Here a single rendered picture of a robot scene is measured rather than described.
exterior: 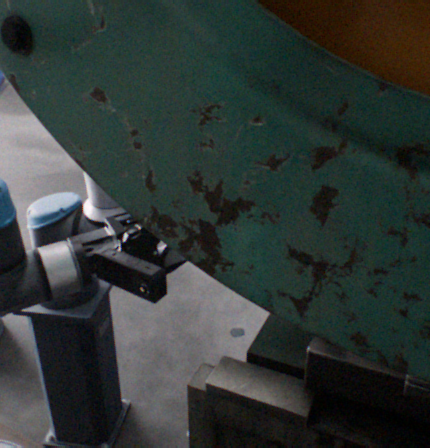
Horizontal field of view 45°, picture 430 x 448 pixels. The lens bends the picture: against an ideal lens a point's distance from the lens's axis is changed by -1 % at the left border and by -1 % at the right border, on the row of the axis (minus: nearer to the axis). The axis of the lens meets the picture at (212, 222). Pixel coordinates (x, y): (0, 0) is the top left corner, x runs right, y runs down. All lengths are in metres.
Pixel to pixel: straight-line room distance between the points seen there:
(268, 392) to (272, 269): 0.40
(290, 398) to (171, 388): 0.94
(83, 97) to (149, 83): 0.05
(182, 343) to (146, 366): 0.15
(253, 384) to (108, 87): 0.49
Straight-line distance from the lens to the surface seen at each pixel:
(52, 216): 1.10
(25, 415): 1.63
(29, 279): 0.72
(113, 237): 0.77
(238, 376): 0.72
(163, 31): 0.30
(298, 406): 0.69
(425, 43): 0.33
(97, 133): 0.34
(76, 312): 1.18
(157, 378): 1.65
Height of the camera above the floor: 1.14
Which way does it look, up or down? 27 degrees down
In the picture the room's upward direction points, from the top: straight up
